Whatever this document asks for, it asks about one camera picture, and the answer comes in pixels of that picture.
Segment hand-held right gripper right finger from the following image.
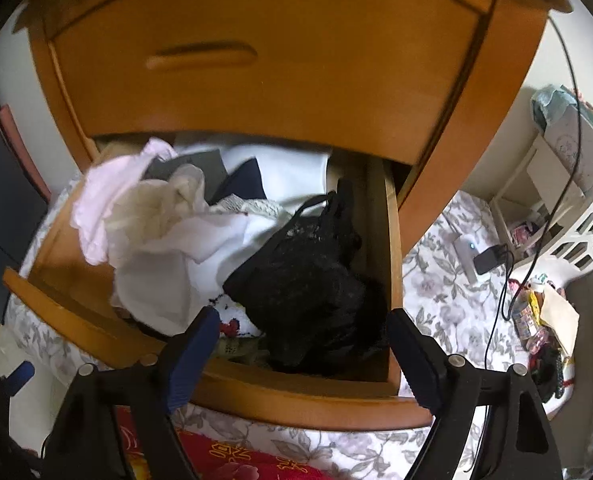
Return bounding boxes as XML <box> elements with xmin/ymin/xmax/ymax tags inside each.
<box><xmin>386</xmin><ymin>307</ymin><xmax>566</xmax><ymax>480</ymax></box>

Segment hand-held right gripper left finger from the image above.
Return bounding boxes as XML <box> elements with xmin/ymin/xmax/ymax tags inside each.
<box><xmin>51</xmin><ymin>306</ymin><xmax>222</xmax><ymax>480</ymax></box>

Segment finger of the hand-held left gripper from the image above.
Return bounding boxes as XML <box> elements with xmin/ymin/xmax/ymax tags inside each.
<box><xmin>0</xmin><ymin>360</ymin><xmax>43</xmax><ymax>480</ymax></box>

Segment white lace underwear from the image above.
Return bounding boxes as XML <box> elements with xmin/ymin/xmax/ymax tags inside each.
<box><xmin>110</xmin><ymin>197</ymin><xmax>288</xmax><ymax>337</ymax></box>

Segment wooden nightstand drawer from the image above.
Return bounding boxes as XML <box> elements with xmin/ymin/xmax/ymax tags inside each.
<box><xmin>46</xmin><ymin>0</ymin><xmax>483</xmax><ymax>167</ymax></box>
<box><xmin>1</xmin><ymin>135</ymin><xmax>433</xmax><ymax>432</ymax></box>

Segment black lace underwear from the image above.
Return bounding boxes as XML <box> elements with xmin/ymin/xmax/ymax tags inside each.
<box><xmin>223</xmin><ymin>177</ymin><xmax>393</xmax><ymax>377</ymax></box>

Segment navy blue underwear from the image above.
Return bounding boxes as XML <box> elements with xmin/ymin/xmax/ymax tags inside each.
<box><xmin>210</xmin><ymin>157</ymin><xmax>268</xmax><ymax>204</ymax></box>

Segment light pink underwear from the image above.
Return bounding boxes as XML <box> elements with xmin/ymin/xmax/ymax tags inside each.
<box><xmin>73</xmin><ymin>137</ymin><xmax>178</xmax><ymax>267</ymax></box>

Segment dark grey underwear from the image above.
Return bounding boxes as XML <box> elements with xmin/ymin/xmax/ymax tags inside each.
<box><xmin>141</xmin><ymin>147</ymin><xmax>228</xmax><ymax>192</ymax></box>

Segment plain white garment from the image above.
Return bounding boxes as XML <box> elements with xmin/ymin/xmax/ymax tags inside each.
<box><xmin>176</xmin><ymin>142</ymin><xmax>333</xmax><ymax>222</ymax></box>

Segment grey floral bedsheet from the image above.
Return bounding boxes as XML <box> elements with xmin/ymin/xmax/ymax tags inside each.
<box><xmin>6</xmin><ymin>175</ymin><xmax>547</xmax><ymax>480</ymax></box>

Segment white power strip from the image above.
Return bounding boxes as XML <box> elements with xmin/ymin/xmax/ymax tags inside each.
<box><xmin>453</xmin><ymin>232</ymin><xmax>483</xmax><ymax>287</ymax></box>

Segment pile of small packets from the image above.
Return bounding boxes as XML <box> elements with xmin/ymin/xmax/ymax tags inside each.
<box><xmin>507</xmin><ymin>272</ymin><xmax>553</xmax><ymax>357</ymax></box>

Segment black power adapter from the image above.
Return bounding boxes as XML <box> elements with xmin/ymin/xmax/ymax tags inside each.
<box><xmin>475</xmin><ymin>244</ymin><xmax>513</xmax><ymax>277</ymax></box>

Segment black knit item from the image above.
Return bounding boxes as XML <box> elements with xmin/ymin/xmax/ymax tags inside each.
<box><xmin>527</xmin><ymin>346</ymin><xmax>577</xmax><ymax>404</ymax></box>

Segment red white woven mat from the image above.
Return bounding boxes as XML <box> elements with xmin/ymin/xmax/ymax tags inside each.
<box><xmin>540</xmin><ymin>360</ymin><xmax>579</xmax><ymax>413</ymax></box>

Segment dark blue cabinet panel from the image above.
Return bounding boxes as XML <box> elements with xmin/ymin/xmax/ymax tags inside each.
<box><xmin>0</xmin><ymin>115</ymin><xmax>53</xmax><ymax>327</ymax></box>

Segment white cutout organizer rack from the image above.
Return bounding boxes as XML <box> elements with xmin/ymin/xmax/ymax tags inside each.
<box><xmin>490</xmin><ymin>132</ymin><xmax>593</xmax><ymax>282</ymax></box>

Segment pink board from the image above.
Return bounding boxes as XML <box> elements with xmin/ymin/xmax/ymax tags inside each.
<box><xmin>0</xmin><ymin>104</ymin><xmax>43</xmax><ymax>187</ymax></box>

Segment wooden nightstand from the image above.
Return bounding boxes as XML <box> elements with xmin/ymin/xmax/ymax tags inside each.
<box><xmin>14</xmin><ymin>0</ymin><xmax>574</xmax><ymax>246</ymax></box>

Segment grey printed box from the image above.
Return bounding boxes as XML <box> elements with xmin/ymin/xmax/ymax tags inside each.
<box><xmin>543</xmin><ymin>105</ymin><xmax>593</xmax><ymax>192</ymax></box>

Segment teal plastic bag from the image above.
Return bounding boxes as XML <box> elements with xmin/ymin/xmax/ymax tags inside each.
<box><xmin>531</xmin><ymin>85</ymin><xmax>580</xmax><ymax>132</ymax></box>

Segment black cable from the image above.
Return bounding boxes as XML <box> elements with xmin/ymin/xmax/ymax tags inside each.
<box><xmin>483</xmin><ymin>10</ymin><xmax>585</xmax><ymax>372</ymax></box>

